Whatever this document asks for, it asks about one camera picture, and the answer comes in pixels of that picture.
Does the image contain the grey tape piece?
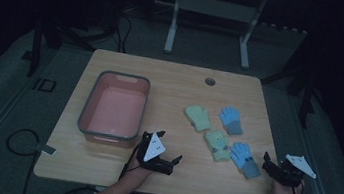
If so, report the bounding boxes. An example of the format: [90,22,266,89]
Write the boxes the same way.
[33,142,58,157]

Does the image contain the green glove with dot print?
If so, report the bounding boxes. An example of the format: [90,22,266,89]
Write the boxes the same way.
[201,127,235,164]

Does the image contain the blue glove with buttons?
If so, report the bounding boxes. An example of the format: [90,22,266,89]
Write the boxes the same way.
[225,140,265,182]

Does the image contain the white metal stand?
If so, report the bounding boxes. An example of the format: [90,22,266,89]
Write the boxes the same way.
[147,0,269,72]

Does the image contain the black floor cable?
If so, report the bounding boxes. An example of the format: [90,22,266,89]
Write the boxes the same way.
[0,126,44,194]

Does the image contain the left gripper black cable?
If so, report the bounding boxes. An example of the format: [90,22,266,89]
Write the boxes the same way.
[118,136,144,183]

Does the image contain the black background cables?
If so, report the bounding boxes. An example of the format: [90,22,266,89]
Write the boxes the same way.
[110,11,134,55]

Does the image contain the plain green glove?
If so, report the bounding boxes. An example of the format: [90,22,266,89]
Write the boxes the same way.
[182,103,216,134]

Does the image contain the plain blue glove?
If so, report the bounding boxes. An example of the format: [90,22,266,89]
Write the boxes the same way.
[216,103,247,138]

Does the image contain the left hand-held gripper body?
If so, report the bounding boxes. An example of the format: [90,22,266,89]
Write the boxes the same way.
[134,128,173,175]

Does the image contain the black tripod stand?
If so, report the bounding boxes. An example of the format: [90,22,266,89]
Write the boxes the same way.
[254,18,335,132]
[18,0,124,89]

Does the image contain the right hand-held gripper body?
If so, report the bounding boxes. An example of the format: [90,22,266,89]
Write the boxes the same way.
[273,152,319,191]

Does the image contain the pink plastic basin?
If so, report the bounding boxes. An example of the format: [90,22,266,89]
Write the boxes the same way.
[74,66,153,152]

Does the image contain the person's left hand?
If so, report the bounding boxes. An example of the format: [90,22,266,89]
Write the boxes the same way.
[121,154,157,185]

